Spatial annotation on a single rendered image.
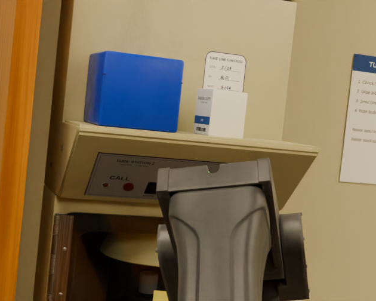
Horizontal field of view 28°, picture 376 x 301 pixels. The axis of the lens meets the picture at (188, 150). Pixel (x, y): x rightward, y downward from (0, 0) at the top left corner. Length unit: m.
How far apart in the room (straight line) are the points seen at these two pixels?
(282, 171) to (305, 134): 0.60
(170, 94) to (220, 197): 0.45
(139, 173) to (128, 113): 0.09
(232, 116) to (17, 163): 0.28
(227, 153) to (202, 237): 0.49
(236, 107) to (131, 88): 0.15
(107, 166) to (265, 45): 0.30
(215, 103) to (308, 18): 0.67
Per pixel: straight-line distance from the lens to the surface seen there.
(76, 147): 0.90
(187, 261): 0.45
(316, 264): 1.65
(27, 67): 0.90
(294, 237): 0.55
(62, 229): 1.00
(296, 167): 1.00
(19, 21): 0.90
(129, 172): 0.95
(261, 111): 1.08
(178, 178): 0.49
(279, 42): 1.09
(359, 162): 1.66
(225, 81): 1.06
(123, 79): 0.90
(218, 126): 0.96
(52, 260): 1.00
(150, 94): 0.91
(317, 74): 1.61
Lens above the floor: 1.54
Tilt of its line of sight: 3 degrees down
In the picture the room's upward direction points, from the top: 6 degrees clockwise
